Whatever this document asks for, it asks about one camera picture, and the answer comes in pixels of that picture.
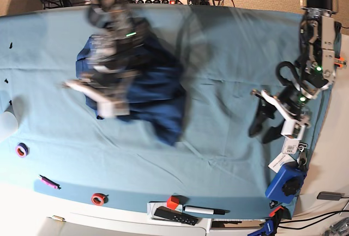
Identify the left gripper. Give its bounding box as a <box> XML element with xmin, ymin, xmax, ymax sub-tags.
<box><xmin>248</xmin><ymin>86</ymin><xmax>310</xmax><ymax>143</ymax></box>

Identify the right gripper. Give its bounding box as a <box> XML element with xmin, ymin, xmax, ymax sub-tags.
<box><xmin>63</xmin><ymin>67</ymin><xmax>139</xmax><ymax>118</ymax></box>

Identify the dark blue t-shirt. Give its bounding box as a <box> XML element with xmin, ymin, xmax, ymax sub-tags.
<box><xmin>76</xmin><ymin>30</ymin><xmax>186</xmax><ymax>146</ymax></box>

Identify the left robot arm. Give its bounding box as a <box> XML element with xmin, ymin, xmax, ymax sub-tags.
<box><xmin>248</xmin><ymin>0</ymin><xmax>346</xmax><ymax>144</ymax></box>

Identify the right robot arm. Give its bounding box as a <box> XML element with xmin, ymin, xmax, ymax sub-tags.
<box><xmin>64</xmin><ymin>0</ymin><xmax>149</xmax><ymax>118</ymax></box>

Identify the white blister pack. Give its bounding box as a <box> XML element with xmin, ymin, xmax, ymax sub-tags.
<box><xmin>281</xmin><ymin>137</ymin><xmax>299</xmax><ymax>154</ymax></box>

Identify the white paper card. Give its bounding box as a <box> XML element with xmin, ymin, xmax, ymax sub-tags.
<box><xmin>268</xmin><ymin>153</ymin><xmax>295</xmax><ymax>173</ymax></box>

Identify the metal keys carabiner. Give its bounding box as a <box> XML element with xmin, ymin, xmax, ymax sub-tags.
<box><xmin>297</xmin><ymin>142</ymin><xmax>308</xmax><ymax>172</ymax></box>

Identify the blue box with knob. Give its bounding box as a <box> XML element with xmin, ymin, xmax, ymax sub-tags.
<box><xmin>265</xmin><ymin>162</ymin><xmax>307</xmax><ymax>204</ymax></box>

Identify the light blue table cloth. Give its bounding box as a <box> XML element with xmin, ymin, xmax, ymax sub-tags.
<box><xmin>1</xmin><ymin>4</ymin><xmax>302</xmax><ymax>219</ymax></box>

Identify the blue orange clamp bottom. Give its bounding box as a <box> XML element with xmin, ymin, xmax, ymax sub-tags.
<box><xmin>248</xmin><ymin>206</ymin><xmax>285</xmax><ymax>236</ymax></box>

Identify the orange black utility clamp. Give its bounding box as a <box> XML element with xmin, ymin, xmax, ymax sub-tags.
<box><xmin>334</xmin><ymin>57</ymin><xmax>347</xmax><ymax>69</ymax></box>

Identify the grey adapter box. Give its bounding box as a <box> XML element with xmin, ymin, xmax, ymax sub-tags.
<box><xmin>317</xmin><ymin>191</ymin><xmax>342</xmax><ymax>201</ymax></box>

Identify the power strip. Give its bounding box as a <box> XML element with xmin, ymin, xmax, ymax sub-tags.
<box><xmin>128</xmin><ymin>0</ymin><xmax>185</xmax><ymax>5</ymax></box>

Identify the white paper roll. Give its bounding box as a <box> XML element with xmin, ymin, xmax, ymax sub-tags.
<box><xmin>0</xmin><ymin>105</ymin><xmax>19</xmax><ymax>142</ymax></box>

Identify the purple tape roll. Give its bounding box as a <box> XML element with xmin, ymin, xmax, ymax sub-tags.
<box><xmin>15</xmin><ymin>143</ymin><xmax>29</xmax><ymax>158</ymax></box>

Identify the pink pen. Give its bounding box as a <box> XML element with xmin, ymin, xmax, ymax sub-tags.
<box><xmin>38</xmin><ymin>175</ymin><xmax>61</xmax><ymax>190</ymax></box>

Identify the red tape roll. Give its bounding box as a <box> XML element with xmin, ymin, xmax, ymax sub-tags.
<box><xmin>91</xmin><ymin>193</ymin><xmax>108</xmax><ymax>206</ymax></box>

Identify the white black marker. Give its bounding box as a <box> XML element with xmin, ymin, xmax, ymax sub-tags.
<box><xmin>183</xmin><ymin>205</ymin><xmax>226</xmax><ymax>215</ymax></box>

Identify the orange red cube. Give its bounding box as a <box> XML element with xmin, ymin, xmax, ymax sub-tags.
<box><xmin>166</xmin><ymin>196</ymin><xmax>180</xmax><ymax>210</ymax></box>

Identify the black remote control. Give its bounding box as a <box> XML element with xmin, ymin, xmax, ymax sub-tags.
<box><xmin>154</xmin><ymin>207</ymin><xmax>199</xmax><ymax>226</ymax></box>

